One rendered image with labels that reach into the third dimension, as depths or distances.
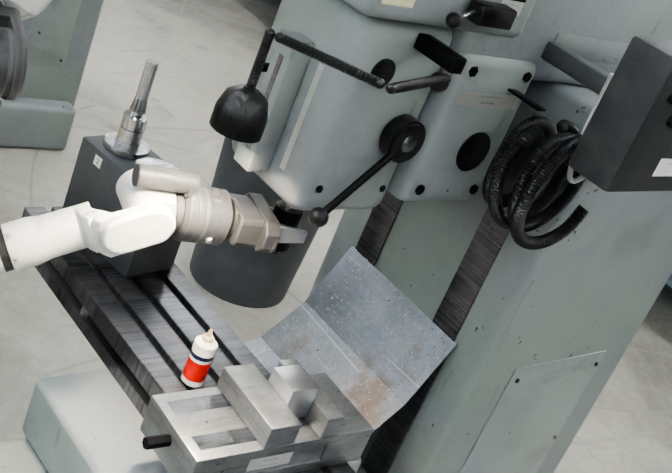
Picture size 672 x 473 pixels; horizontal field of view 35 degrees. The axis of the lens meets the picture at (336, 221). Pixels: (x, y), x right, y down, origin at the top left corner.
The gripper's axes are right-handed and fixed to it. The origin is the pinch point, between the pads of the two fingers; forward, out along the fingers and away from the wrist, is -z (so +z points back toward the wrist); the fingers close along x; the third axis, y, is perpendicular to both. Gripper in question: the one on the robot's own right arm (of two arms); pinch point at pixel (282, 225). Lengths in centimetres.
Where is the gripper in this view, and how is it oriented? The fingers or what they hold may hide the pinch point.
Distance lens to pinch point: 168.1
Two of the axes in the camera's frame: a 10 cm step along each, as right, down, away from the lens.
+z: -8.6, -1.2, -5.0
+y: -3.6, 8.4, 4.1
